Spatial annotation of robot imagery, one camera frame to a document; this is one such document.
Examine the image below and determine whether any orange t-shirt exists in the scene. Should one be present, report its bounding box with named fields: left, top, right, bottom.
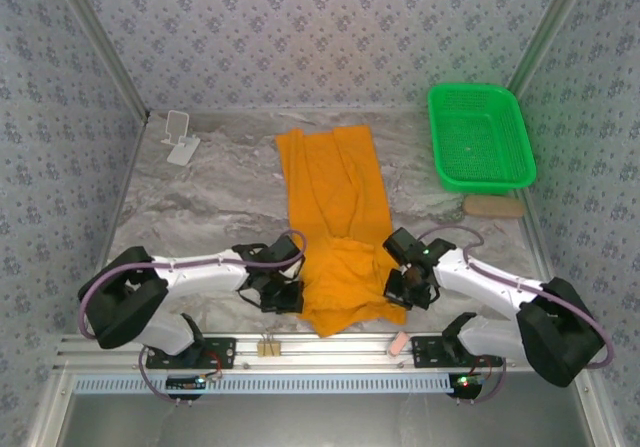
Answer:
left=274, top=124, right=409, bottom=339

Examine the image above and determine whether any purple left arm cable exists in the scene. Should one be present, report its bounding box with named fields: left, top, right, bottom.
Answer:
left=78, top=229, right=308, bottom=406

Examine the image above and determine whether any slotted cable duct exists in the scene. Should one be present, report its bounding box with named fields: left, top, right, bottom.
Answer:
left=72, top=372, right=456, bottom=396

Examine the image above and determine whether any aluminium frame post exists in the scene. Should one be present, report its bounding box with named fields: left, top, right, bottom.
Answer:
left=52, top=0, right=152, bottom=123
left=503, top=0, right=596, bottom=99

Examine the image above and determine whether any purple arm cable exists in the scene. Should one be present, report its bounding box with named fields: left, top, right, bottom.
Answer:
left=78, top=229, right=308, bottom=406
left=415, top=224, right=615, bottom=404

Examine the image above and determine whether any brass binder clip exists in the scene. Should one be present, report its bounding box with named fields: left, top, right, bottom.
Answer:
left=255, top=334, right=282, bottom=357

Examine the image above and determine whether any tan oval stone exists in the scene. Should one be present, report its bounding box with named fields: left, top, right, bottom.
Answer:
left=462, top=194, right=526, bottom=219

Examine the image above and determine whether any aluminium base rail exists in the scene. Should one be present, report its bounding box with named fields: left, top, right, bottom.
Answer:
left=53, top=330, right=600, bottom=374

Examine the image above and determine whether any green plastic basket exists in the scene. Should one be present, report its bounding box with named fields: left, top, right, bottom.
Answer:
left=427, top=82, right=538, bottom=194

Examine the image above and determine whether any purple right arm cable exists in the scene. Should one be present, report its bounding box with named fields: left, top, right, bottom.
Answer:
left=415, top=224, right=615, bottom=404

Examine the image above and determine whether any white phone stand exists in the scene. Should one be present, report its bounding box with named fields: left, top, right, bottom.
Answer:
left=160, top=110, right=201, bottom=166

